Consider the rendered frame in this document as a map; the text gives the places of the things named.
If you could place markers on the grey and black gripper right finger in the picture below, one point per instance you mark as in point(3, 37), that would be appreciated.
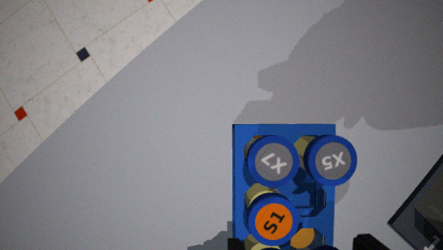
point(367, 242)

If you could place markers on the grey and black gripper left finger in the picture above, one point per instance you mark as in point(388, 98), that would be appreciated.
point(235, 244)

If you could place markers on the blue tube rack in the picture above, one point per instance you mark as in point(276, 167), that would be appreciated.
point(309, 202)

